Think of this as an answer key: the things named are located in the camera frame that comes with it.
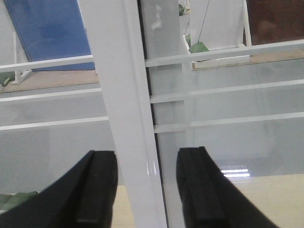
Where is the white framed sliding glass door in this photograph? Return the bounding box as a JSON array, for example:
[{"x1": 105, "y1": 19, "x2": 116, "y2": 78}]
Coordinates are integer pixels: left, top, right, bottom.
[{"x1": 0, "y1": 0, "x2": 304, "y2": 228}]

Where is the brown panel behind glass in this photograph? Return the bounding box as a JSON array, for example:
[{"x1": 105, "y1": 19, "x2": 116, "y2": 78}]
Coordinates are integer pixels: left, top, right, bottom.
[{"x1": 247, "y1": 0, "x2": 304, "y2": 45}]

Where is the light wooden floor platform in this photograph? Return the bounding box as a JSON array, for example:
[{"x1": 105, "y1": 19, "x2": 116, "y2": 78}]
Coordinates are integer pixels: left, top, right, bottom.
[{"x1": 111, "y1": 175, "x2": 304, "y2": 228}]

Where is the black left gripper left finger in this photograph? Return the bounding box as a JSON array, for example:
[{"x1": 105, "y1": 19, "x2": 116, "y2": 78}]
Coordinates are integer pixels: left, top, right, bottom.
[{"x1": 0, "y1": 151, "x2": 118, "y2": 228}]

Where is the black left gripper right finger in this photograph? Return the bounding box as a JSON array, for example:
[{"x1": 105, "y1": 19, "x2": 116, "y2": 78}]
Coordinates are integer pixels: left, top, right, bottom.
[{"x1": 176, "y1": 146, "x2": 270, "y2": 228}]

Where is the green sandbag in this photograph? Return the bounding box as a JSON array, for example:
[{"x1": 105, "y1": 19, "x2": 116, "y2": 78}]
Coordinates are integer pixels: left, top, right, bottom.
[{"x1": 189, "y1": 42, "x2": 209, "y2": 53}]

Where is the blue panel behind glass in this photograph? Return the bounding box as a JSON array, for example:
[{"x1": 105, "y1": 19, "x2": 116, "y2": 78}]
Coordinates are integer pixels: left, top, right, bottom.
[{"x1": 4, "y1": 0, "x2": 91, "y2": 62}]

